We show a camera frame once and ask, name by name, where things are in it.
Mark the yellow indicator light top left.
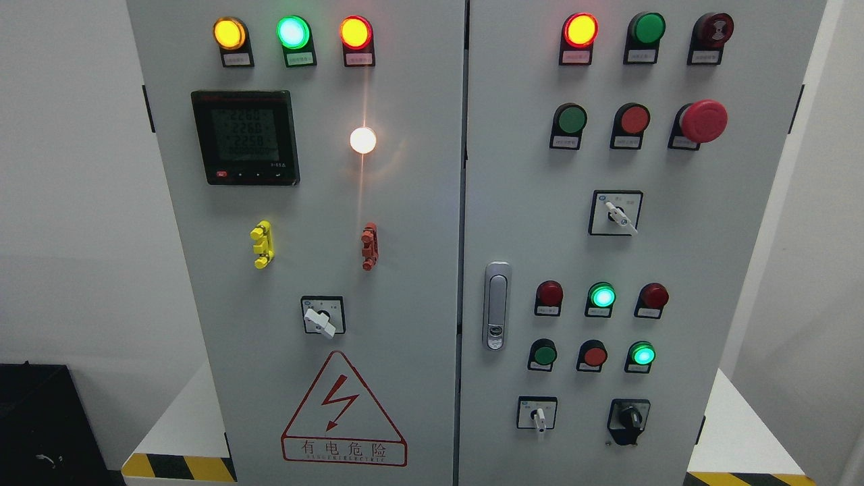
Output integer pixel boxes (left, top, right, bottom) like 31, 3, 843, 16
213, 16, 255, 68

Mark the grey electrical control cabinet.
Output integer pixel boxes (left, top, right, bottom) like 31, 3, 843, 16
127, 1, 827, 485

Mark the red buzzer alarm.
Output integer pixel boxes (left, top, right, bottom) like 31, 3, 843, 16
687, 12, 734, 65

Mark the red push button lower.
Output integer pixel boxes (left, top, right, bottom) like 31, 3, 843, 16
575, 340, 608, 373

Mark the white selector switch lower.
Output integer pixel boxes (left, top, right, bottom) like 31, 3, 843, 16
516, 395, 558, 441

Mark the green push button upper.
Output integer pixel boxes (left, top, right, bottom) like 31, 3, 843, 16
549, 103, 587, 151

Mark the green indicator light top left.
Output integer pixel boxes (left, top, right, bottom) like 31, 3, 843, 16
277, 16, 317, 68

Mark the black digital power meter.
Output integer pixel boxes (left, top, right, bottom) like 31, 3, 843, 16
191, 90, 300, 186

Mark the black rotary knob switch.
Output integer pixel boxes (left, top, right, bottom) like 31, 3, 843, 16
607, 399, 651, 446

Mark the red lit indicator right door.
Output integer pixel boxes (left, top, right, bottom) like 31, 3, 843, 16
559, 12, 599, 65

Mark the white selector switch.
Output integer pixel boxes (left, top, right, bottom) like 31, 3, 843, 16
588, 190, 644, 236
516, 395, 558, 441

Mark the green unlit indicator top right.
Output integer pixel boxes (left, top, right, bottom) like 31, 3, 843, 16
623, 11, 666, 65

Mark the white platform with hazard stripes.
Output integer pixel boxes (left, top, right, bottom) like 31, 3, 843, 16
121, 362, 813, 485

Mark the white glowing indicator light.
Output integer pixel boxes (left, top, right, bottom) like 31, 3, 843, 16
349, 126, 377, 155

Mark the black box bottom left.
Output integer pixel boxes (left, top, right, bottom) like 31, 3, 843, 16
1, 362, 111, 485

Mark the red emergency stop mushroom button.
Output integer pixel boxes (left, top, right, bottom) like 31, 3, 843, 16
668, 99, 728, 151

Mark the white selector switch left door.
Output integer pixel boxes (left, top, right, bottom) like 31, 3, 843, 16
300, 295, 346, 339

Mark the yellow terminal connector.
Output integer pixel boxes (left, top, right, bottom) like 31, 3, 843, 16
250, 219, 275, 269

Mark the red terminal connector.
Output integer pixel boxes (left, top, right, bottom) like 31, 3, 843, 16
360, 221, 379, 271

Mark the red indicator light left door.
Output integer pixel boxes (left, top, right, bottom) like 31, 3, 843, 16
340, 15, 376, 68

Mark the silver door lock handle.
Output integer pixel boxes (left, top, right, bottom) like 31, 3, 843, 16
483, 261, 512, 351

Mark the red indicator middle right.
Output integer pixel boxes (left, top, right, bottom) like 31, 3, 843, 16
634, 282, 670, 319

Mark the green illuminated button lower right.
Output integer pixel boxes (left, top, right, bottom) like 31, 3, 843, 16
624, 340, 656, 373

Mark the green push button lower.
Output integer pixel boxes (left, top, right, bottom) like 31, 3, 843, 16
526, 338, 558, 372

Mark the dark red indicator middle left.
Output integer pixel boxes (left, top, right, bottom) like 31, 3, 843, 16
534, 280, 564, 317

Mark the white selector switch upper right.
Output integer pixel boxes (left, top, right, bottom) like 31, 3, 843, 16
588, 190, 644, 236

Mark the red push button upper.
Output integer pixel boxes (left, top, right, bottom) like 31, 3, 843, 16
609, 103, 651, 150

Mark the red push button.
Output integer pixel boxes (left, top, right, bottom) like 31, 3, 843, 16
609, 103, 651, 150
575, 340, 608, 373

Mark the green push button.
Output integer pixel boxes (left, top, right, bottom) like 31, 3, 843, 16
549, 103, 587, 151
526, 338, 558, 372

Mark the green lit indicator middle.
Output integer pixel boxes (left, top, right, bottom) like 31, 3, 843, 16
585, 281, 617, 318

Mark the red electric hazard warning sticker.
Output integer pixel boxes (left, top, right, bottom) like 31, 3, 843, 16
281, 350, 408, 467

